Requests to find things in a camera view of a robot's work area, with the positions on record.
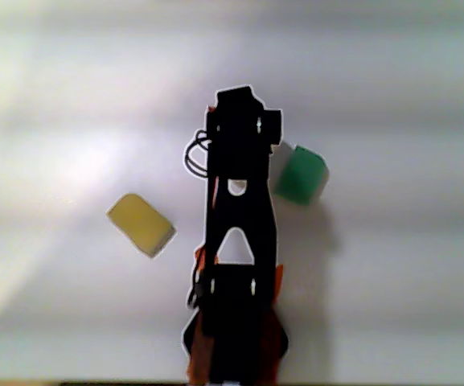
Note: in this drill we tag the green sponge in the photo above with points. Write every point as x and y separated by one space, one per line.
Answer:
302 177

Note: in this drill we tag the yellow sponge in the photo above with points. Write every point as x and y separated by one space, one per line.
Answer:
141 223

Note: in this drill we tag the orange table clamp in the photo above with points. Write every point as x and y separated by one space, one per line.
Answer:
280 281
200 259

